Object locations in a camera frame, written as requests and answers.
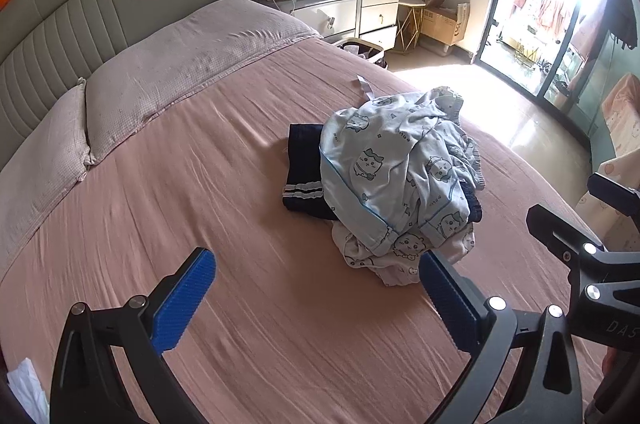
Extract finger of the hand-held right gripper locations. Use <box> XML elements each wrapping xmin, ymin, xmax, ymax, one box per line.
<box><xmin>526</xmin><ymin>203</ymin><xmax>640</xmax><ymax>347</ymax></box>
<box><xmin>586</xmin><ymin>173</ymin><xmax>640</xmax><ymax>217</ymax></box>

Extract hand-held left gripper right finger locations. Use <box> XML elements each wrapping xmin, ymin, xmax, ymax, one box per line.
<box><xmin>419</xmin><ymin>248</ymin><xmax>585</xmax><ymax>424</ymax></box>

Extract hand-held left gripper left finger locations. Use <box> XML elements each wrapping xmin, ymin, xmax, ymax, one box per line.
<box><xmin>49</xmin><ymin>247</ymin><xmax>217</xmax><ymax>424</ymax></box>

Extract light blue printed pajama pants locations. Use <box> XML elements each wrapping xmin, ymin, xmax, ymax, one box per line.
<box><xmin>319</xmin><ymin>87</ymin><xmax>487</xmax><ymax>257</ymax></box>

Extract hanging pink clothes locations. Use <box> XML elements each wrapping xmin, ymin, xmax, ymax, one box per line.
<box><xmin>502</xmin><ymin>0</ymin><xmax>612</xmax><ymax>72</ymax></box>

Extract pale pink printed garment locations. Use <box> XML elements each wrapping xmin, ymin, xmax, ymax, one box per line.
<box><xmin>331</xmin><ymin>221</ymin><xmax>476</xmax><ymax>288</ymax></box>

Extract peach printed cloth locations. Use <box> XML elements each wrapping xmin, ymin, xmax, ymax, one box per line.
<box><xmin>575</xmin><ymin>74</ymin><xmax>640</xmax><ymax>250</ymax></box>

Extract navy striped garment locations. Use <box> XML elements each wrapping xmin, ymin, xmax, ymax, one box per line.
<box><xmin>281</xmin><ymin>123</ymin><xmax>484</xmax><ymax>225</ymax></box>

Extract white cloth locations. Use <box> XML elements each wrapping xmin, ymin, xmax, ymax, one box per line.
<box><xmin>6</xmin><ymin>358</ymin><xmax>52</xmax><ymax>424</ymax></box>

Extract pink checked pillow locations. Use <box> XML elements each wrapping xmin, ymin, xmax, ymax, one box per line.
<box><xmin>85</xmin><ymin>0</ymin><xmax>324</xmax><ymax>166</ymax></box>
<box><xmin>0</xmin><ymin>78</ymin><xmax>97</xmax><ymax>276</ymax></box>

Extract cardboard box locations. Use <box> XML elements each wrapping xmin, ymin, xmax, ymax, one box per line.
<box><xmin>421</xmin><ymin>0</ymin><xmax>464</xmax><ymax>46</ymax></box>

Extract gold-legged stool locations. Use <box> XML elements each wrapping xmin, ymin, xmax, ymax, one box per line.
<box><xmin>395</xmin><ymin>0</ymin><xmax>429</xmax><ymax>55</ymax></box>

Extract laundry basket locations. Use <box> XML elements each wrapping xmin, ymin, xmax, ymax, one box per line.
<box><xmin>336</xmin><ymin>37</ymin><xmax>390</xmax><ymax>69</ymax></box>

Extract white drawer cabinet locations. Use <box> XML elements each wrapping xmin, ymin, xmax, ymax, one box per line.
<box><xmin>359</xmin><ymin>0</ymin><xmax>404</xmax><ymax>53</ymax></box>

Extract white nightstand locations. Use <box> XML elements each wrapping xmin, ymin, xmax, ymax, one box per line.
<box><xmin>289</xmin><ymin>0</ymin><xmax>366</xmax><ymax>43</ymax></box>

